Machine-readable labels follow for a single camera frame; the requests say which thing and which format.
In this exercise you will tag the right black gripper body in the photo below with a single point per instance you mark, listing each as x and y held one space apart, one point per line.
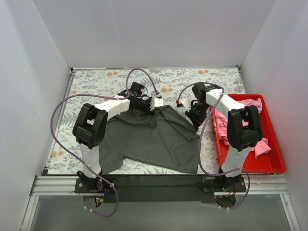
193 116

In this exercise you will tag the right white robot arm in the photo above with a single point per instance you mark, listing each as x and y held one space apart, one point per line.
244 129

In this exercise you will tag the red plastic bin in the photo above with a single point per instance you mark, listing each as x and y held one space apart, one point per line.
266 157

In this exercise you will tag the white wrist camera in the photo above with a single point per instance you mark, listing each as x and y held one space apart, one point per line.
186 103
156 102

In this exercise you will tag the aluminium frame rail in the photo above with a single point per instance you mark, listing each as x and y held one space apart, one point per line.
52 205

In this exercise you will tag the pink t shirt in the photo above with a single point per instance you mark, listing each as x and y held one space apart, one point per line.
262 146

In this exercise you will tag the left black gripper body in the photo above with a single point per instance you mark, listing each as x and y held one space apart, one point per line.
146 104

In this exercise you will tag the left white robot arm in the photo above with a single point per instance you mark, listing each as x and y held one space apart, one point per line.
90 126

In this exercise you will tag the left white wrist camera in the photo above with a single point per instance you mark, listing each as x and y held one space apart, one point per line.
156 102

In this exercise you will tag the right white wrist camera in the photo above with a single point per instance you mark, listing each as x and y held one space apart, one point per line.
186 103

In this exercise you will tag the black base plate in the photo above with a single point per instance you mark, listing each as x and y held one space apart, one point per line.
166 188

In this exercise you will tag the floral table mat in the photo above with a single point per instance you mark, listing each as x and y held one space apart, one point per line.
110 82

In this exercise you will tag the dark grey t shirt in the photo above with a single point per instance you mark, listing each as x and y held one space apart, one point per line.
164 139

